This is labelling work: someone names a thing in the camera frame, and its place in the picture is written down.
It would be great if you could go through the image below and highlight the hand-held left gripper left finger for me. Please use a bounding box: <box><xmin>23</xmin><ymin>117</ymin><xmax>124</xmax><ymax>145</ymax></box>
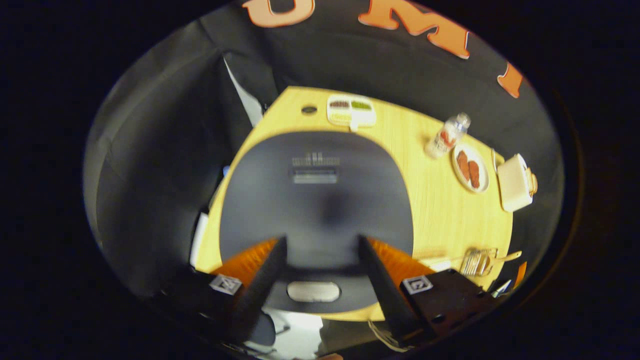
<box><xmin>165</xmin><ymin>236</ymin><xmax>290</xmax><ymax>346</ymax></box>

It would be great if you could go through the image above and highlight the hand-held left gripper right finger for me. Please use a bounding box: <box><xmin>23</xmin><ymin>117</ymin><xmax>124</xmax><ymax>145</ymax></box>
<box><xmin>357</xmin><ymin>234</ymin><xmax>501</xmax><ymax>346</ymax></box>

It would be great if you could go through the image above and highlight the wooden spoon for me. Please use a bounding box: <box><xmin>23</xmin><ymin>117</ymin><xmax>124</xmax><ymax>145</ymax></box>
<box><xmin>472</xmin><ymin>249</ymin><xmax>523</xmax><ymax>269</ymax></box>

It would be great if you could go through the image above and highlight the dark grey rice cooker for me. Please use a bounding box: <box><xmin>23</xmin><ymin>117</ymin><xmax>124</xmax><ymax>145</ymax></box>
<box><xmin>218</xmin><ymin>130</ymin><xmax>415</xmax><ymax>315</ymax></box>

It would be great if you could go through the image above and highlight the white toaster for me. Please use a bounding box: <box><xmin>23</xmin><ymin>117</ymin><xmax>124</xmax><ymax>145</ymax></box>
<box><xmin>496</xmin><ymin>152</ymin><xmax>535</xmax><ymax>214</ymax></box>

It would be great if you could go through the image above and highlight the brown meat piece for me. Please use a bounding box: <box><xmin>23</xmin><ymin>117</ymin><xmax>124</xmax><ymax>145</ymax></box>
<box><xmin>467</xmin><ymin>159</ymin><xmax>482</xmax><ymax>190</ymax></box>
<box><xmin>455</xmin><ymin>149</ymin><xmax>472</xmax><ymax>182</ymax></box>

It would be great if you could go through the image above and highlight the white round plate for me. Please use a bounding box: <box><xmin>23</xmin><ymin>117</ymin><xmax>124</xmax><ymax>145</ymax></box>
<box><xmin>451</xmin><ymin>143</ymin><xmax>491</xmax><ymax>194</ymax></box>

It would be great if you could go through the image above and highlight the clear plastic water bottle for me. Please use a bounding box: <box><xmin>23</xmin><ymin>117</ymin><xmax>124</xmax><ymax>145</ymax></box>
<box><xmin>423</xmin><ymin>112</ymin><xmax>472</xmax><ymax>160</ymax></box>

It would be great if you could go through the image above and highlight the white divided grain dish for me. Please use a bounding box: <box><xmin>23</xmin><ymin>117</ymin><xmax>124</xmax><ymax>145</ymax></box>
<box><xmin>326</xmin><ymin>93</ymin><xmax>378</xmax><ymax>132</ymax></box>

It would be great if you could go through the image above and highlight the black backdrop cloth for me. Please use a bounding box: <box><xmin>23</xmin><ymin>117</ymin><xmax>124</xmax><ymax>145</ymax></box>
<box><xmin>82</xmin><ymin>0</ymin><xmax>566</xmax><ymax>301</ymax></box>

